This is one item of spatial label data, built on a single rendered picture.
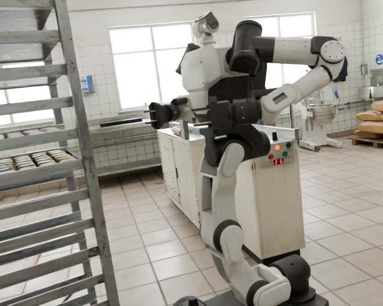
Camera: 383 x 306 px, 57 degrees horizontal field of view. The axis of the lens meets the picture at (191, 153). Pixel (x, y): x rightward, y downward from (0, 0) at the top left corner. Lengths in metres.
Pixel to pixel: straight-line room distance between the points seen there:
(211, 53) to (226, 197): 0.58
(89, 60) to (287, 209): 4.23
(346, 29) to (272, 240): 5.68
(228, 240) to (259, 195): 0.87
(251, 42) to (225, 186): 0.56
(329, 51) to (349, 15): 6.40
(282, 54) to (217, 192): 0.58
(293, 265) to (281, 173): 0.71
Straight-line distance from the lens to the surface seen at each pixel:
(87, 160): 1.05
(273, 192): 2.35
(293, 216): 2.47
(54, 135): 1.06
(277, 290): 1.74
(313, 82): 1.22
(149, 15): 6.06
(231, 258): 1.51
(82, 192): 1.09
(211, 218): 1.49
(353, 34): 7.65
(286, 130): 2.41
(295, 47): 1.27
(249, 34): 1.29
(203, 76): 1.35
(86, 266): 1.62
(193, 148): 2.81
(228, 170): 1.42
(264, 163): 2.24
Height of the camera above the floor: 1.22
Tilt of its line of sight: 10 degrees down
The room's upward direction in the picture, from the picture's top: 7 degrees counter-clockwise
